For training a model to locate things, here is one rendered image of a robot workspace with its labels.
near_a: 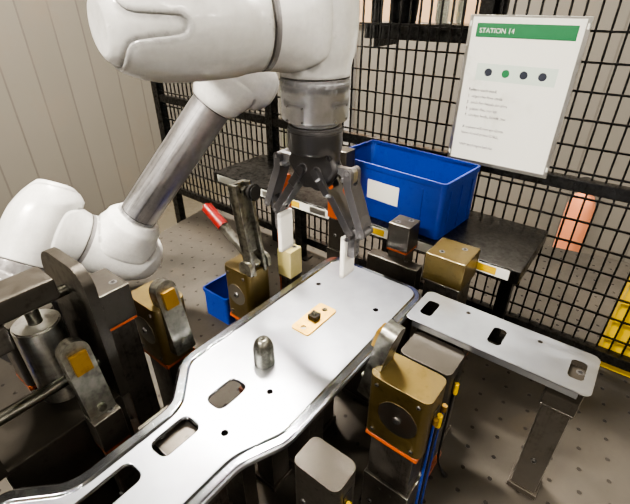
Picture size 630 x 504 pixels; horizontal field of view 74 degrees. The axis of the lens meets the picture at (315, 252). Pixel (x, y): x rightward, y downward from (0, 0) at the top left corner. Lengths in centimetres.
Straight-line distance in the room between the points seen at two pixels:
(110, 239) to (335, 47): 87
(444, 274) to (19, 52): 293
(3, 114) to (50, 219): 208
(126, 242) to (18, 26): 227
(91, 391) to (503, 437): 78
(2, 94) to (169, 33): 283
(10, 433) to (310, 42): 65
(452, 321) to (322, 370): 25
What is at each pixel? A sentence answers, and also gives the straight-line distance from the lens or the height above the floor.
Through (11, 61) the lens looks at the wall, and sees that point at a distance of 329.
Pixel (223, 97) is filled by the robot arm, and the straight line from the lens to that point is 108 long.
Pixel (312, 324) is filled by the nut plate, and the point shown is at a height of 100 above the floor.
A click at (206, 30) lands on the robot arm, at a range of 46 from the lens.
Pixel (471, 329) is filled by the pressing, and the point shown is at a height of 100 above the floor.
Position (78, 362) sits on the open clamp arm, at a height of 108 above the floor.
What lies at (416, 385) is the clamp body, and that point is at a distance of 60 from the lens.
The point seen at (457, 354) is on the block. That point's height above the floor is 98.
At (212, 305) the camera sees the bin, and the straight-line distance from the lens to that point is 123.
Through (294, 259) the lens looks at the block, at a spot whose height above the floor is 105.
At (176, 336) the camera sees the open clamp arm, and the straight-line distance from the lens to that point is 72.
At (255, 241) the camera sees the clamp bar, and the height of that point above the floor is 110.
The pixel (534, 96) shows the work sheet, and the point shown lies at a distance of 103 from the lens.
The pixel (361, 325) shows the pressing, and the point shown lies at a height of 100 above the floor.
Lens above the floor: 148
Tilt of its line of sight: 31 degrees down
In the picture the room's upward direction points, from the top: straight up
